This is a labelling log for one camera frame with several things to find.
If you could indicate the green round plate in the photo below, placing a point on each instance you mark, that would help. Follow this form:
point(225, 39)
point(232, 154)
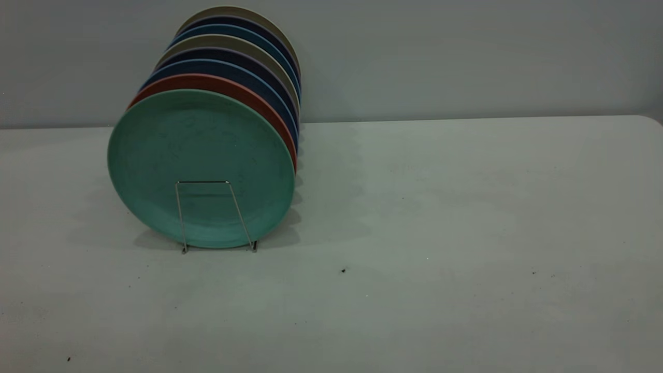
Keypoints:
point(197, 155)

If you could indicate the teal blue round plate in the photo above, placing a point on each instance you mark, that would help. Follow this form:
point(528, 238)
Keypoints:
point(233, 30)

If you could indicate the pink round plate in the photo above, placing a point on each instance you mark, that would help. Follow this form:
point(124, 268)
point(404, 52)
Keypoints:
point(207, 80)

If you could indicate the navy plate lilac rim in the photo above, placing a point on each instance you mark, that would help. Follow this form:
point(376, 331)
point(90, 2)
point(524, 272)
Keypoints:
point(228, 54)
point(235, 21)

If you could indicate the beige round plate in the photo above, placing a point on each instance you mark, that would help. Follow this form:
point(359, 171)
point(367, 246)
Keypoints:
point(222, 41)
point(228, 10)

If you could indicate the blue plate light-blue rim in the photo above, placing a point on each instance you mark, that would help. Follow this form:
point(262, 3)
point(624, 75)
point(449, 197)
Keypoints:
point(233, 67)

